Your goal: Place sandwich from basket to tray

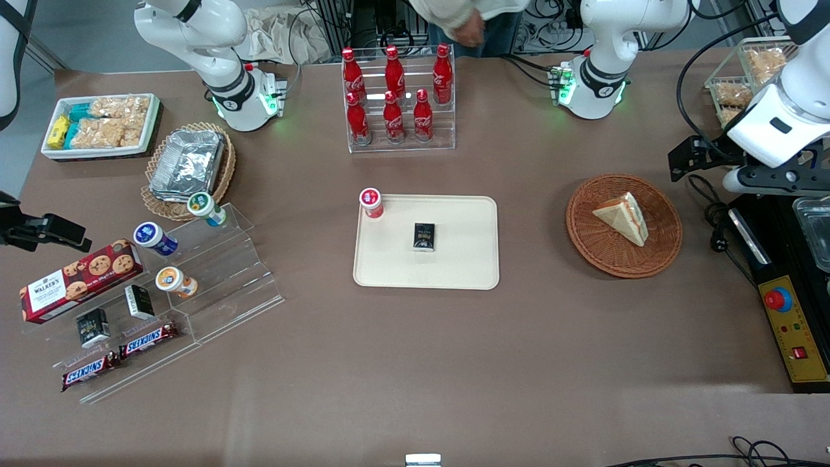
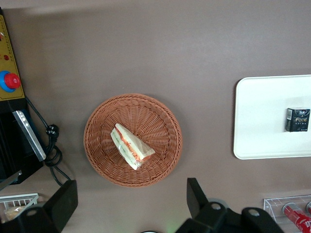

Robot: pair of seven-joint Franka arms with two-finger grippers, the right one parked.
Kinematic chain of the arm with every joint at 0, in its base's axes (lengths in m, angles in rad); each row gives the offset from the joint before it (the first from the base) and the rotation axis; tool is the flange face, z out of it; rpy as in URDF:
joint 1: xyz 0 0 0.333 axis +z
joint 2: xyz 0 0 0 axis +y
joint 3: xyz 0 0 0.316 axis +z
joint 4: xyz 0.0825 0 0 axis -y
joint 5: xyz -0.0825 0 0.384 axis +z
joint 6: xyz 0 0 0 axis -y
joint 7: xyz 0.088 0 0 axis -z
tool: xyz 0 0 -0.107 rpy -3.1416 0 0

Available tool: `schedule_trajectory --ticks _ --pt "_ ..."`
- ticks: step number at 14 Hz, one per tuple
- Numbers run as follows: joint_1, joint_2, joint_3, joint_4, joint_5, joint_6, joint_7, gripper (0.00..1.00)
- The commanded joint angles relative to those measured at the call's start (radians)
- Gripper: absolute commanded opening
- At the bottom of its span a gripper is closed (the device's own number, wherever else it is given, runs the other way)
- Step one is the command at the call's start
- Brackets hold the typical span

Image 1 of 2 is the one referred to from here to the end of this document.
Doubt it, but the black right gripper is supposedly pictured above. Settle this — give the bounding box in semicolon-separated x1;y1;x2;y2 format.
0;191;93;254

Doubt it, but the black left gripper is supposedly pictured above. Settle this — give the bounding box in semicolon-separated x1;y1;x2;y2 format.
669;135;741;183

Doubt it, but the triangle sandwich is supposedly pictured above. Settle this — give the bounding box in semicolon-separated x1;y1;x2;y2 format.
592;191;649;248

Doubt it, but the white rectangular snack tray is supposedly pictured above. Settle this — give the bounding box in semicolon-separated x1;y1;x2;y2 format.
41;93;161;162

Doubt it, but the brown round wicker basket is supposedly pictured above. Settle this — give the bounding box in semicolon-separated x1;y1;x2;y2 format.
565;173;683;280

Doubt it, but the tan flat wicker basket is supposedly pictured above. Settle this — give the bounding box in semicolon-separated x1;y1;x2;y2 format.
141;122;237;222

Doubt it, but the beige plastic tray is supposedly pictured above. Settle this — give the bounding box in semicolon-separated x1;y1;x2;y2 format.
353;195;501;291

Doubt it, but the person's bare hand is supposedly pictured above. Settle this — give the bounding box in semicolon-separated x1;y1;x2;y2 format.
451;10;486;48

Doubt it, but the red Walkers cookie box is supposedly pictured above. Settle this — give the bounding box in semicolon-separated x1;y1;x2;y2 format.
19;239;145;324

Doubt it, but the blue cap yogurt bottle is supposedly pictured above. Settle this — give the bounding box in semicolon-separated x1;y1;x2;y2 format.
133;221;180;257

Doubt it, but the yellow snack packet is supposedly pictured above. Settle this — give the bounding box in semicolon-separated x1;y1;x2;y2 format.
48;115;71;149

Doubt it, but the orange cap yogurt bottle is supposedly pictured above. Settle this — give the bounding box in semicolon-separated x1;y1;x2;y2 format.
155;267;199;300

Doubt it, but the black equipment base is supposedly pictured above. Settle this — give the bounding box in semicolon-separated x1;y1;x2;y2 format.
728;193;830;392

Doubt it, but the Snickers chocolate bar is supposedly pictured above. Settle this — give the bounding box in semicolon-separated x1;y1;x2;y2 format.
62;351;121;392
119;321;180;360

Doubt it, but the green cap yogurt bottle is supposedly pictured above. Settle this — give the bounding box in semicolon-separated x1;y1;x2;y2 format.
187;192;228;228

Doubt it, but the stack of foil trays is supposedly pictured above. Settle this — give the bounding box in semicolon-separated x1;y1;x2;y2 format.
148;128;226;204

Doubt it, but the clear plastic container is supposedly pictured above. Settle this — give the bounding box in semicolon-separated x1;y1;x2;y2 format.
792;197;830;274

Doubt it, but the clear acrylic step stand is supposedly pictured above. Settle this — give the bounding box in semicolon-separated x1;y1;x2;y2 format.
19;202;285;405

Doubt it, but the yellow emergency stop control box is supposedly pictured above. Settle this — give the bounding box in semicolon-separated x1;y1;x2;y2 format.
757;275;830;394

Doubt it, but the person in beige sweater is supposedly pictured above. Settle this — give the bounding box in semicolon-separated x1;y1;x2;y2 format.
409;0;534;59

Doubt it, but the red cola bottle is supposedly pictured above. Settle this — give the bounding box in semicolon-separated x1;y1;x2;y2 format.
412;88;434;143
342;47;368;99
346;91;372;146
385;45;407;95
432;43;454;106
383;90;407;144

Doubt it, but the clear acrylic bottle rack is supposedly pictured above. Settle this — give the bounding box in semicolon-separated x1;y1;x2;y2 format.
341;44;457;154

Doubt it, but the crumpled beige cloth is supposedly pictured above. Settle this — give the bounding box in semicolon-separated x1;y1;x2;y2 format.
243;6;333;66

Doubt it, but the red cap yogurt bottle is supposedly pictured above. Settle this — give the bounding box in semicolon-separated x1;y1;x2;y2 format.
359;187;385;221

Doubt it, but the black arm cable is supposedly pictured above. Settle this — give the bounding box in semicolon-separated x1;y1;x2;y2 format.
676;12;782;164

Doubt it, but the black cable with plug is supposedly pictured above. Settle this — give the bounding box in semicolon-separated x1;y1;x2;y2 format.
687;173;761;287

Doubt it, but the black cable bundle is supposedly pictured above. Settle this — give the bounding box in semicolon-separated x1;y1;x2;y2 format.
498;51;575;89

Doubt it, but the black floor cable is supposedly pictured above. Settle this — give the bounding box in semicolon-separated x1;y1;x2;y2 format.
602;436;830;467

